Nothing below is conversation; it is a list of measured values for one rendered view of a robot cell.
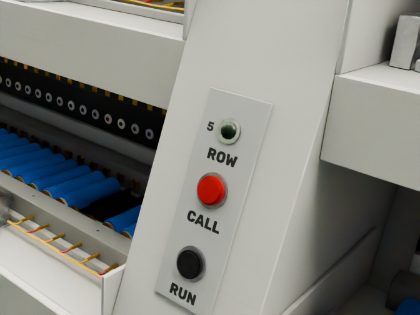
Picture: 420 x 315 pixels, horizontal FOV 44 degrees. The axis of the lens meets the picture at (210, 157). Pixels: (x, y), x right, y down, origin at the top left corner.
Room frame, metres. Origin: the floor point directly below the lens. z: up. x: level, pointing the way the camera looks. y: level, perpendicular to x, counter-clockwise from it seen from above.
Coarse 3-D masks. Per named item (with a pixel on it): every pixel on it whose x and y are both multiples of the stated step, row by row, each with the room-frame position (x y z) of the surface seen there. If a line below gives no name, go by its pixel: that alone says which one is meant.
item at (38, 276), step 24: (0, 96) 0.67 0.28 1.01; (48, 120) 0.62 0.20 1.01; (72, 120) 0.60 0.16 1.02; (120, 144) 0.55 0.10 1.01; (0, 240) 0.41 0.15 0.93; (24, 240) 0.41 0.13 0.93; (0, 264) 0.38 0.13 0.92; (24, 264) 0.38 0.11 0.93; (48, 264) 0.39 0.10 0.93; (72, 264) 0.39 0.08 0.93; (0, 288) 0.37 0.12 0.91; (24, 288) 0.35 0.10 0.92; (48, 288) 0.36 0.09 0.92; (72, 288) 0.36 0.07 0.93; (96, 288) 0.36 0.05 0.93; (0, 312) 0.38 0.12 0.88; (24, 312) 0.36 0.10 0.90; (48, 312) 0.34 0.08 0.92; (72, 312) 0.34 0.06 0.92; (96, 312) 0.34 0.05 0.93
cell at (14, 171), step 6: (48, 156) 0.54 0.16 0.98; (54, 156) 0.54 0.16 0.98; (60, 156) 0.54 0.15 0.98; (24, 162) 0.52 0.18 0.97; (30, 162) 0.52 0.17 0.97; (36, 162) 0.52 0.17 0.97; (42, 162) 0.52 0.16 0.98; (48, 162) 0.53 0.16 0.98; (54, 162) 0.53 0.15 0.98; (6, 168) 0.50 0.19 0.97; (12, 168) 0.50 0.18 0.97; (18, 168) 0.50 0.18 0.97; (24, 168) 0.51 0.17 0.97; (30, 168) 0.51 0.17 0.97; (36, 168) 0.52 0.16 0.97; (12, 174) 0.50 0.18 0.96
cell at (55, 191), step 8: (80, 176) 0.50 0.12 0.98; (88, 176) 0.50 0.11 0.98; (96, 176) 0.51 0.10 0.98; (56, 184) 0.48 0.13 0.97; (64, 184) 0.48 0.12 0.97; (72, 184) 0.48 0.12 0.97; (80, 184) 0.49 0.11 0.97; (88, 184) 0.49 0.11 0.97; (48, 192) 0.47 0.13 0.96; (56, 192) 0.47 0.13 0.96; (64, 192) 0.47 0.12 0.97
